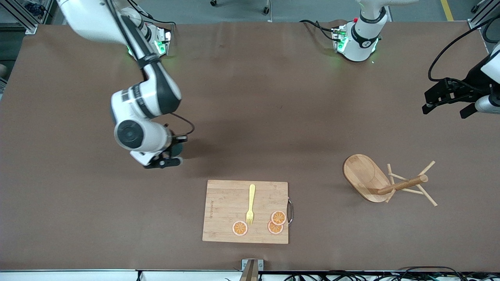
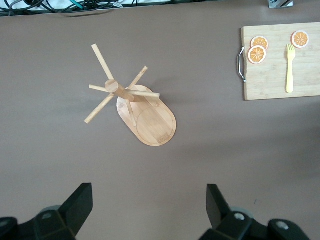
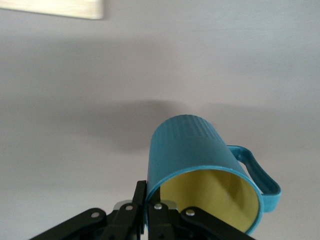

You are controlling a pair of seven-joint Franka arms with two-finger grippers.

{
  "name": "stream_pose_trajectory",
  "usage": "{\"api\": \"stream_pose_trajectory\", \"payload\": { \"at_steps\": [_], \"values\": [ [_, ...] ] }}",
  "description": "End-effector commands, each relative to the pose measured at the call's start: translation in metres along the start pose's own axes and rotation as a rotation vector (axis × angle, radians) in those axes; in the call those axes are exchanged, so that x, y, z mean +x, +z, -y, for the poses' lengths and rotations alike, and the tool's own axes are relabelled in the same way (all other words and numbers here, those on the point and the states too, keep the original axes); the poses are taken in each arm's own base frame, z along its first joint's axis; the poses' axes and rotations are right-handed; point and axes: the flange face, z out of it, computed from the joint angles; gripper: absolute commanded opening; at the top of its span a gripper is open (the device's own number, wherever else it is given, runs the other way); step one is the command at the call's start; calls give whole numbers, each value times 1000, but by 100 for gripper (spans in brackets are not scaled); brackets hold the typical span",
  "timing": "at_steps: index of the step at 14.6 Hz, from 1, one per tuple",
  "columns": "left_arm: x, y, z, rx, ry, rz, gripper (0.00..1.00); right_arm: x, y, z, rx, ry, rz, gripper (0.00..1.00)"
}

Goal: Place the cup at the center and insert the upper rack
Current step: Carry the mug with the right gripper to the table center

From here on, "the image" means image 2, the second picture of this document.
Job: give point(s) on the yellow plastic fork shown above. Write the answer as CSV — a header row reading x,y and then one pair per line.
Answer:
x,y
290,72

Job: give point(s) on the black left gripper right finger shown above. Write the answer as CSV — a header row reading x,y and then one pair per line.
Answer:
x,y
220,212

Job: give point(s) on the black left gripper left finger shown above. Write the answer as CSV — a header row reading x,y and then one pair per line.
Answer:
x,y
72,210

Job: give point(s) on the wooden mug rack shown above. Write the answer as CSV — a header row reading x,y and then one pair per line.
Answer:
x,y
155,125

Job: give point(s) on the orange slice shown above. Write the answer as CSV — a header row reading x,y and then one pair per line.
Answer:
x,y
260,41
300,39
257,55

